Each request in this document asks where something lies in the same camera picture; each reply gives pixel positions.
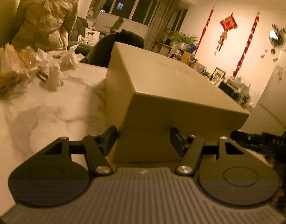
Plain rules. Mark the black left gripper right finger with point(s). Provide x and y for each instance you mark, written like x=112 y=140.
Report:
x=191 y=149

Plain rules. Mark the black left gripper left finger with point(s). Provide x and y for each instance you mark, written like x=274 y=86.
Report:
x=95 y=148

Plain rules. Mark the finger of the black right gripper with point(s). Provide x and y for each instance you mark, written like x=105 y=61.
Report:
x=265 y=143

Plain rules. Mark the cardboard box lid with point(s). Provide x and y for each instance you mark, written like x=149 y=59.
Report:
x=147 y=94

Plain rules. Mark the silver refrigerator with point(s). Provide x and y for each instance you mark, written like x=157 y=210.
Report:
x=269 y=114

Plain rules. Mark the black office chair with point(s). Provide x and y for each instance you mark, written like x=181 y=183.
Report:
x=101 y=52

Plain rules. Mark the crumpled white tissue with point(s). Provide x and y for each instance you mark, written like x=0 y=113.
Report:
x=70 y=59

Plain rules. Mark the red chinese knot ornament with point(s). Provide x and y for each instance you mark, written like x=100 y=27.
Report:
x=227 y=24

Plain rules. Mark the woman in quilted jacket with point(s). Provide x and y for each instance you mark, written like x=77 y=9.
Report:
x=44 y=24

